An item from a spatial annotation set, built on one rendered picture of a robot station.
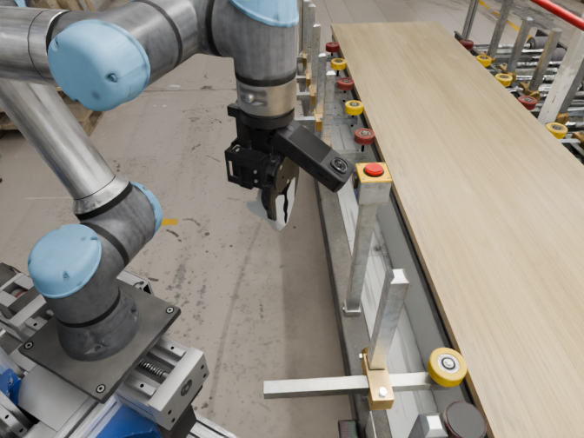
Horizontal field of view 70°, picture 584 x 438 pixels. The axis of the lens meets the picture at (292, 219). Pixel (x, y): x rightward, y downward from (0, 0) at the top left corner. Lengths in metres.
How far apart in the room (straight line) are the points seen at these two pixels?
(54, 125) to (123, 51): 0.40
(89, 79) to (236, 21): 0.17
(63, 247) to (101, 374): 0.25
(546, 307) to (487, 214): 0.36
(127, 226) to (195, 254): 1.68
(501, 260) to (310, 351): 1.06
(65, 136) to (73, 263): 0.21
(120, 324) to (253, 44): 0.59
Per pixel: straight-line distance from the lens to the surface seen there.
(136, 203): 0.85
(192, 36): 0.51
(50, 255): 0.80
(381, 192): 0.96
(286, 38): 0.50
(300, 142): 0.55
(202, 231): 2.62
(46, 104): 0.81
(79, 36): 0.42
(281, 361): 2.03
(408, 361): 1.36
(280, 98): 0.52
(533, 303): 1.24
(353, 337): 1.28
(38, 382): 1.05
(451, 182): 1.54
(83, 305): 0.81
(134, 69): 0.43
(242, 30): 0.49
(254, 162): 0.57
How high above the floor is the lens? 1.77
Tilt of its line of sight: 42 degrees down
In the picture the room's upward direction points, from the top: straight up
